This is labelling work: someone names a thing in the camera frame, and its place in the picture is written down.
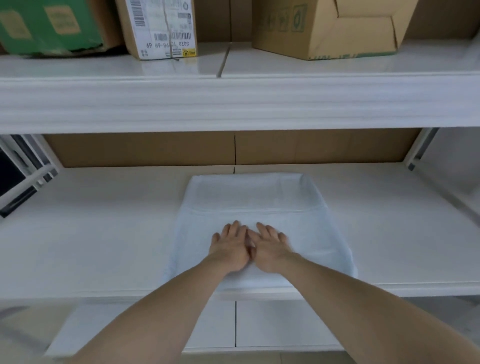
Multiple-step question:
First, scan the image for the person's right hand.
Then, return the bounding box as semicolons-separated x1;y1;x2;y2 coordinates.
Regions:
246;221;294;275

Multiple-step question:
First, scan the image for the person's left hand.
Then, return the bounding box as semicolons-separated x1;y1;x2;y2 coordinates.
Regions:
207;220;251;274

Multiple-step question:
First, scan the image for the blue white absorbent pad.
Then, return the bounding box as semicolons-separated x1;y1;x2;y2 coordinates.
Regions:
161;172;359;292

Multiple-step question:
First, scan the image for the person's left forearm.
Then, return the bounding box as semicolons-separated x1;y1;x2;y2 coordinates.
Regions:
65;254;245;364

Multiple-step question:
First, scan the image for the person's right forearm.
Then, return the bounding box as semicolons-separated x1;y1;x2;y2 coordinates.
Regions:
279;253;480;364

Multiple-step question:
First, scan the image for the brown cardboard back panel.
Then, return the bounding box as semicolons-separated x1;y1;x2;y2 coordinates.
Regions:
43;128;423;169
193;0;480;43

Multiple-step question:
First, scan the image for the white metal shelving rack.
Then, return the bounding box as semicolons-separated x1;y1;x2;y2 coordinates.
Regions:
0;35;480;364

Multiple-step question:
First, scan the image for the small brown cardboard box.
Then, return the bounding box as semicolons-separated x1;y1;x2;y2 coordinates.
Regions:
251;0;419;61

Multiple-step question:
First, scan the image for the tall box with white labels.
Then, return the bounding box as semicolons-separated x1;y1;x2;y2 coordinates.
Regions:
115;0;199;61

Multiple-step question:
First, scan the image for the black drawer cabinet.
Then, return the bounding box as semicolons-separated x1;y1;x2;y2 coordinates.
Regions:
0;144;38;218

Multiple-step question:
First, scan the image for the green cardboard box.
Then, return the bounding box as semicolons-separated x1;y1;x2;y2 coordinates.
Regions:
0;0;125;58

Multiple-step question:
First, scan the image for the white window frame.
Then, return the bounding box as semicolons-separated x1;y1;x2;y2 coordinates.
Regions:
0;134;63;188

